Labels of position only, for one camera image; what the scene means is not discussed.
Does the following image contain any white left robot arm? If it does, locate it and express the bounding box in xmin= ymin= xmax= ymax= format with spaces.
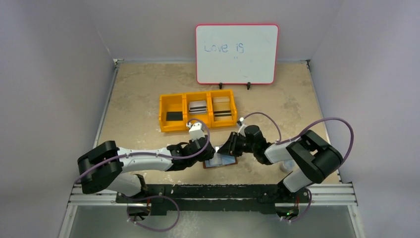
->
xmin=75 ymin=136 xmax=215 ymax=203

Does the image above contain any yellow three-compartment plastic bin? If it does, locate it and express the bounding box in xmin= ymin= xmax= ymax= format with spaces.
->
xmin=159 ymin=90 xmax=238 ymax=132

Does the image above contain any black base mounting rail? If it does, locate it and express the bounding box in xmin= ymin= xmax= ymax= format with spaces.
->
xmin=116 ymin=184 xmax=312 ymax=220

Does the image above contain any aluminium frame rail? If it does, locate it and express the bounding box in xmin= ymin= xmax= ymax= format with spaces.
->
xmin=68 ymin=183 xmax=358 ymax=206

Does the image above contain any black card in bin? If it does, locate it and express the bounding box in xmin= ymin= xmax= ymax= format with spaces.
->
xmin=166 ymin=112 xmax=183 ymax=121

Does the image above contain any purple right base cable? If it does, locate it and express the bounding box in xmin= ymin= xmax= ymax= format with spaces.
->
xmin=279 ymin=188 xmax=313 ymax=224

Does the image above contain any small clear plastic cup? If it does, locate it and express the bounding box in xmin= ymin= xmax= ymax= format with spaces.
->
xmin=279 ymin=160 xmax=295 ymax=173

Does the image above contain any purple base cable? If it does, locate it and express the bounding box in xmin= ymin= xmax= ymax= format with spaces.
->
xmin=279 ymin=188 xmax=313 ymax=224
xmin=121 ymin=193 xmax=181 ymax=232

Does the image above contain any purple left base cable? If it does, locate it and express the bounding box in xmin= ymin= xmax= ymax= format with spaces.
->
xmin=121 ymin=193 xmax=181 ymax=232

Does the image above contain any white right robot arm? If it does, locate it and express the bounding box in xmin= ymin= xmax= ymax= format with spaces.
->
xmin=216 ymin=125 xmax=344 ymax=202

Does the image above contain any brown leather card holder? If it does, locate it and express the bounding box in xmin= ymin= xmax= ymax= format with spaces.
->
xmin=202 ymin=152 xmax=239 ymax=170

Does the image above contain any striped card stack in bin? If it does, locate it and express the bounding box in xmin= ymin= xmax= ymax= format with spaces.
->
xmin=188 ymin=100 xmax=208 ymax=115

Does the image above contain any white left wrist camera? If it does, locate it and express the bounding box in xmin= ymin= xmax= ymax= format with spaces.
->
xmin=186 ymin=122 xmax=205 ymax=141

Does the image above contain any pink-framed whiteboard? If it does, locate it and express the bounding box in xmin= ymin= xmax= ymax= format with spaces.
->
xmin=195 ymin=23 xmax=280 ymax=85

